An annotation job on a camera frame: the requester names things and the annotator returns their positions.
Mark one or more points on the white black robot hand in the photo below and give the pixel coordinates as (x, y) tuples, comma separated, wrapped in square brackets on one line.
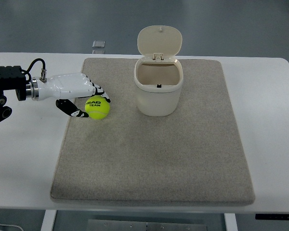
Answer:
[(69, 86)]

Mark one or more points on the yellow tennis ball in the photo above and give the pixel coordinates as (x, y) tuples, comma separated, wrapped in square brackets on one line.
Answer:
[(97, 107)]

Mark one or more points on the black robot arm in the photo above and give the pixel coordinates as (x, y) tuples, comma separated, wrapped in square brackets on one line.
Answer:
[(20, 80)]

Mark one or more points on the clear floor socket cover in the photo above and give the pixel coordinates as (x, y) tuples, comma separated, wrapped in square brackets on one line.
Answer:
[(98, 44)]

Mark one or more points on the cream bin with open lid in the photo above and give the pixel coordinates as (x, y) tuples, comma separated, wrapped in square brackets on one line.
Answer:
[(158, 75)]

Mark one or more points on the white left table leg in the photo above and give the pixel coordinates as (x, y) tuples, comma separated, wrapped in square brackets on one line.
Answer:
[(48, 220)]

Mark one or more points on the white table leg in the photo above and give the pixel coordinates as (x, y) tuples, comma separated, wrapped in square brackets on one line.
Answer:
[(48, 220), (230, 222)]

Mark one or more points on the beige fabric mat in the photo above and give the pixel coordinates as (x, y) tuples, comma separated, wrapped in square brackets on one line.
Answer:
[(192, 156)]

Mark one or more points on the white object at floor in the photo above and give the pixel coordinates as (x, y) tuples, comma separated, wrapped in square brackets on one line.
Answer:
[(10, 227)]

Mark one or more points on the white right table leg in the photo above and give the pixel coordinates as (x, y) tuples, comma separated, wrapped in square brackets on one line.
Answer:
[(230, 222)]

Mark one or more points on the black table control panel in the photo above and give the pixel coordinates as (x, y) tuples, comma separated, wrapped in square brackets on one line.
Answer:
[(272, 217)]

